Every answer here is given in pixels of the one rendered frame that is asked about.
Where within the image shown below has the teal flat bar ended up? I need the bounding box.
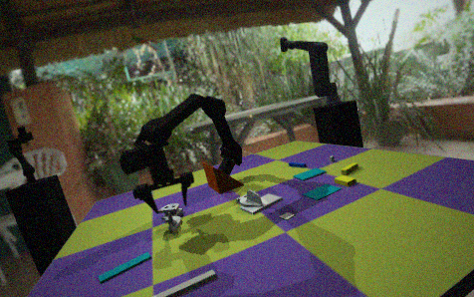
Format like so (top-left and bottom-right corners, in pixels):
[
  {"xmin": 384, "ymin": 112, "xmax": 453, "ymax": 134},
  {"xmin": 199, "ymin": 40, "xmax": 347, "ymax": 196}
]
[{"xmin": 99, "ymin": 252, "xmax": 151, "ymax": 284}]

